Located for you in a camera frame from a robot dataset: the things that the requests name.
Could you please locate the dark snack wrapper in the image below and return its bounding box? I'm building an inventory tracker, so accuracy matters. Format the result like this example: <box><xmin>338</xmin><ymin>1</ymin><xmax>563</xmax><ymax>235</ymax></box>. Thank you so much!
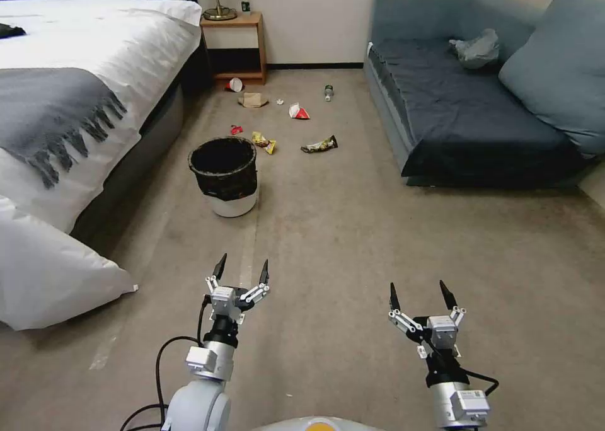
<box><xmin>300</xmin><ymin>135</ymin><xmax>340</xmax><ymax>154</ymax></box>

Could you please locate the blue-grey sofa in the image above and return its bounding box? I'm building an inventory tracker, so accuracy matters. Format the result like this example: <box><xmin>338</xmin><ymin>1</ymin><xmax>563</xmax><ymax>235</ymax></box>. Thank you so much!
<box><xmin>364</xmin><ymin>0</ymin><xmax>605</xmax><ymax>189</ymax></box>

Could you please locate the yellow snack wrapper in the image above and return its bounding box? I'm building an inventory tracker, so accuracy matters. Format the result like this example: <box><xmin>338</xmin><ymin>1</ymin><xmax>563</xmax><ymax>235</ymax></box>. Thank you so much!
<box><xmin>251</xmin><ymin>131</ymin><xmax>278</xmax><ymax>156</ymax></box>

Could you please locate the bed with white duvet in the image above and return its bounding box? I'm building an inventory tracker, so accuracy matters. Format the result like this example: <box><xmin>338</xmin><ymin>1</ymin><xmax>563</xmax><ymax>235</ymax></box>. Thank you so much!
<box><xmin>0</xmin><ymin>0</ymin><xmax>204</xmax><ymax>236</ymax></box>

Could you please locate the grey fringed blanket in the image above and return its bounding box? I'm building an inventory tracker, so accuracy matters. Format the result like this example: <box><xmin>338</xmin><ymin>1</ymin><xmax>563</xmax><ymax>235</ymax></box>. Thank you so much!
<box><xmin>0</xmin><ymin>67</ymin><xmax>129</xmax><ymax>189</ymax></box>

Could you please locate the white robot front shell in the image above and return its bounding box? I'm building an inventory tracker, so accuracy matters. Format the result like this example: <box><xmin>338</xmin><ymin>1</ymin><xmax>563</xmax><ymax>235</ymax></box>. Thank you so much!
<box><xmin>255</xmin><ymin>415</ymin><xmax>379</xmax><ymax>431</ymax></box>

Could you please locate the brown paper bag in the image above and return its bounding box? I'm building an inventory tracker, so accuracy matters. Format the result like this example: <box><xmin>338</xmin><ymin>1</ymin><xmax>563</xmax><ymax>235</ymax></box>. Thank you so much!
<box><xmin>237</xmin><ymin>91</ymin><xmax>270</xmax><ymax>108</ymax></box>

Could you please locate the blue-grey cushion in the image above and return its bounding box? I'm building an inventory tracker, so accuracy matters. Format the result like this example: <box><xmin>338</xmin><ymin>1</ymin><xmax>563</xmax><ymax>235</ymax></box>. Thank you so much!
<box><xmin>498</xmin><ymin>0</ymin><xmax>605</xmax><ymax>156</ymax></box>

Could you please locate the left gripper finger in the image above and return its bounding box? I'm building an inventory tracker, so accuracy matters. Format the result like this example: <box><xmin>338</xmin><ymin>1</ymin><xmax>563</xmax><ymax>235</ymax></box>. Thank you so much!
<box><xmin>238</xmin><ymin>260</ymin><xmax>271</xmax><ymax>307</ymax></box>
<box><xmin>204</xmin><ymin>253</ymin><xmax>228</xmax><ymax>296</ymax></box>

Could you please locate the wooden nightstand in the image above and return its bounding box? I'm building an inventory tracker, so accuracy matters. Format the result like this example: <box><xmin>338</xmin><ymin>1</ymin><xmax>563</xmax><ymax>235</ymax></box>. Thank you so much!
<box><xmin>199</xmin><ymin>11</ymin><xmax>268</xmax><ymax>86</ymax></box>

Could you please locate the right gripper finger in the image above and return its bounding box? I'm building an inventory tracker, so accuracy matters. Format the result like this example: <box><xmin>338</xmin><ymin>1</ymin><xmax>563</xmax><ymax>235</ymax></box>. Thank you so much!
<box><xmin>388</xmin><ymin>283</ymin><xmax>424</xmax><ymax>343</ymax></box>
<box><xmin>440</xmin><ymin>280</ymin><xmax>468</xmax><ymax>328</ymax></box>

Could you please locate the black bin liner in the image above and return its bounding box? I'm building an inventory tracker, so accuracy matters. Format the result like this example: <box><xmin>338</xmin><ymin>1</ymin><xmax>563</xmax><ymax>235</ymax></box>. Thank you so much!
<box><xmin>188</xmin><ymin>137</ymin><xmax>260</xmax><ymax>202</ymax></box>

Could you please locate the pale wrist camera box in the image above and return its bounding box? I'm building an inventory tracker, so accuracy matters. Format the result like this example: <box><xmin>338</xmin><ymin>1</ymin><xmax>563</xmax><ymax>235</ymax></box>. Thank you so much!
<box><xmin>210</xmin><ymin>286</ymin><xmax>246</xmax><ymax>323</ymax></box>
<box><xmin>427</xmin><ymin>314</ymin><xmax>461</xmax><ymax>355</ymax></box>

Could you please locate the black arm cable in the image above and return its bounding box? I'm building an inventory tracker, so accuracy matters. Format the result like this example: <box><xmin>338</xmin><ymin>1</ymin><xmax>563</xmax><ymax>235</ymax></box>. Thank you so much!
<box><xmin>120</xmin><ymin>294</ymin><xmax>211</xmax><ymax>431</ymax></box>
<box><xmin>465</xmin><ymin>373</ymin><xmax>500</xmax><ymax>395</ymax></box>

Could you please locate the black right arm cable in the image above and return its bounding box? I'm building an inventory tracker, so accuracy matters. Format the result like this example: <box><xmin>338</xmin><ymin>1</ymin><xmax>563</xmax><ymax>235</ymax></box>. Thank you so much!
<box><xmin>465</xmin><ymin>373</ymin><xmax>500</xmax><ymax>395</ymax></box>

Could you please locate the grey plastic bag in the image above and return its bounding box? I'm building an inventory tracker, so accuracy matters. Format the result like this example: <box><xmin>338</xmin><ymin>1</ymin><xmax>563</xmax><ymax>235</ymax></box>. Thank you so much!
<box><xmin>447</xmin><ymin>28</ymin><xmax>501</xmax><ymax>70</ymax></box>

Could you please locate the dark sofa cover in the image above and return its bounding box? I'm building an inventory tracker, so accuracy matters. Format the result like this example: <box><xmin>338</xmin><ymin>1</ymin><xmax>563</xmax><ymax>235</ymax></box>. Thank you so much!
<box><xmin>368</xmin><ymin>37</ymin><xmax>588</xmax><ymax>178</ymax></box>

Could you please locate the large white pillow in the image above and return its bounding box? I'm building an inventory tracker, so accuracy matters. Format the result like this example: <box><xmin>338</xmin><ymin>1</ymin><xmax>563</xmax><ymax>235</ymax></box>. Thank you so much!
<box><xmin>0</xmin><ymin>194</ymin><xmax>141</xmax><ymax>331</ymax></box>

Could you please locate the black baseboard strip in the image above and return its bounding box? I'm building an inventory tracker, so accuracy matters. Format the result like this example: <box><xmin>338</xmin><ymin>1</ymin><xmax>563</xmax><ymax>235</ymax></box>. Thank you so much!
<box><xmin>267</xmin><ymin>62</ymin><xmax>366</xmax><ymax>69</ymax></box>

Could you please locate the grey bed base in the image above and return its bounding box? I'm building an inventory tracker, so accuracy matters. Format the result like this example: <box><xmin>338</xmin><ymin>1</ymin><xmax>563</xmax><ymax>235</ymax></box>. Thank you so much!
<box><xmin>71</xmin><ymin>79</ymin><xmax>186</xmax><ymax>257</ymax></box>

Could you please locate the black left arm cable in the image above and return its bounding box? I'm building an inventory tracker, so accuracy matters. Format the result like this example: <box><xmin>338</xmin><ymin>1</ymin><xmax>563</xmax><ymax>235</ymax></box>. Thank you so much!
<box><xmin>120</xmin><ymin>294</ymin><xmax>211</xmax><ymax>431</ymax></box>

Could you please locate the white trash can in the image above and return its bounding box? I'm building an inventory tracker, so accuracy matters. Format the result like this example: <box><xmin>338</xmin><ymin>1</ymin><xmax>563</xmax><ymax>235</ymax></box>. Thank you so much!
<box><xmin>188</xmin><ymin>137</ymin><xmax>260</xmax><ymax>218</ymax></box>

